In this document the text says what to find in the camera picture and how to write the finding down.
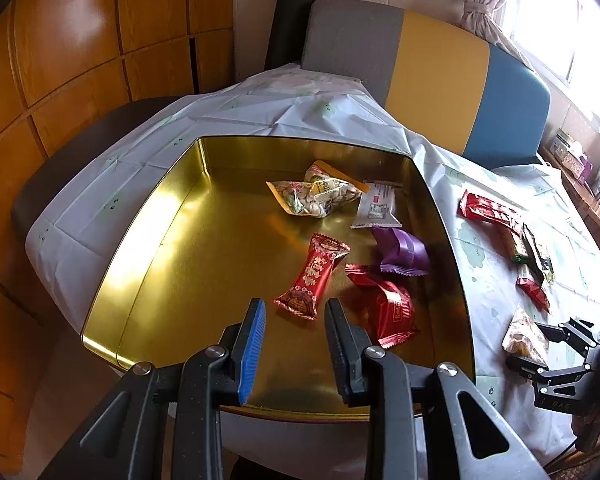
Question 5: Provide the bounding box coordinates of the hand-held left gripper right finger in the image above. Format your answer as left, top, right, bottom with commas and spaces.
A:
324, 298, 551, 480

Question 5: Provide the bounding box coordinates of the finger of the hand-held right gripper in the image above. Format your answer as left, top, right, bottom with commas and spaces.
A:
505, 352, 600, 413
535, 317, 600, 356

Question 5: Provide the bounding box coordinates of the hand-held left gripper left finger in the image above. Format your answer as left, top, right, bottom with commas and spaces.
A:
50, 297, 267, 480

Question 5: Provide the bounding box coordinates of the brown pastry packet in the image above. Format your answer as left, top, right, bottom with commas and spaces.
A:
502, 305, 551, 367

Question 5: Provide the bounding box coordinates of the small red snack packet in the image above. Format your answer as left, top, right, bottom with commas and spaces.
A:
516, 275, 551, 314

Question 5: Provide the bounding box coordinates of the square red snack packet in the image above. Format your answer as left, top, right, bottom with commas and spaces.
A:
345, 264, 421, 350

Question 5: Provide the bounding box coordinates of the red gold-patterned candy packet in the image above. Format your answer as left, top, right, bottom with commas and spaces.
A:
274, 234, 352, 321

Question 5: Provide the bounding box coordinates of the dark gold-backed snack packet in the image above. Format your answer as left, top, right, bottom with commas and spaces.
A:
521, 224, 557, 287

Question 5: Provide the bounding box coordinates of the gold tin box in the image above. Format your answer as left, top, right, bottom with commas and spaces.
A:
80, 135, 477, 418

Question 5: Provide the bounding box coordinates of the purple snack packet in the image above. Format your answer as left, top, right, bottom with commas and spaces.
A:
370, 226, 431, 278

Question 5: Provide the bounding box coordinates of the white red-label snack packet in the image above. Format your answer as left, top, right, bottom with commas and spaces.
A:
351, 180, 401, 231

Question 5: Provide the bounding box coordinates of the long red snack packet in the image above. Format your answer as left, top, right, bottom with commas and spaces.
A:
456, 190, 524, 237

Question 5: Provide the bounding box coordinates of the wooden side desk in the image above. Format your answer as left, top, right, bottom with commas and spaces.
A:
540, 145, 600, 241

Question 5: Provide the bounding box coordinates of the tissue box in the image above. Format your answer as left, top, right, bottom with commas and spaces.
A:
550, 130, 588, 171

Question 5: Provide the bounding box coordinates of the white plastic tablecloth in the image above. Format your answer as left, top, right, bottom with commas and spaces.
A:
25, 62, 600, 466

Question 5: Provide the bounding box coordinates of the grey yellow blue chair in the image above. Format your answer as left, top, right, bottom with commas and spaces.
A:
300, 0, 552, 170

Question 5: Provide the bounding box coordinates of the window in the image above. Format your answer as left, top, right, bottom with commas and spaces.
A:
505, 0, 600, 136

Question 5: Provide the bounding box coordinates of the black rolled mat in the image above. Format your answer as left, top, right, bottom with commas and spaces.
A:
264, 0, 321, 71

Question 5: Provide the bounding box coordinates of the wooden wardrobe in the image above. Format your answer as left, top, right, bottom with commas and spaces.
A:
0, 0, 236, 476

